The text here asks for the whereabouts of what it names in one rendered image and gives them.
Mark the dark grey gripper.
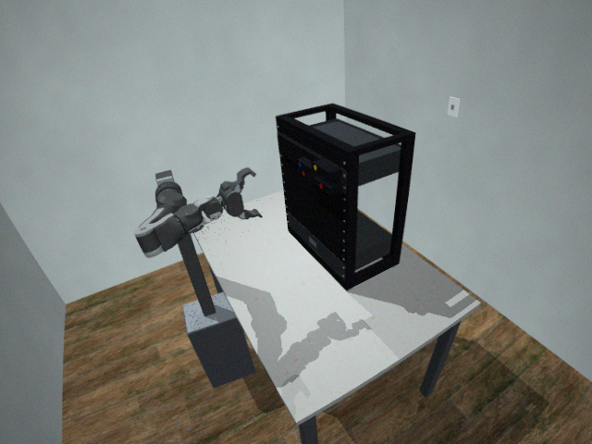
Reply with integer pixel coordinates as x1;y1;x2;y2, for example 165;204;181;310
216;167;263;220

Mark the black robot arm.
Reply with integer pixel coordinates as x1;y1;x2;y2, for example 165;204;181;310
133;176;223;258

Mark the black server rack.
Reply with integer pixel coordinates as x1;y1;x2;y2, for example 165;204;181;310
276;104;415;291

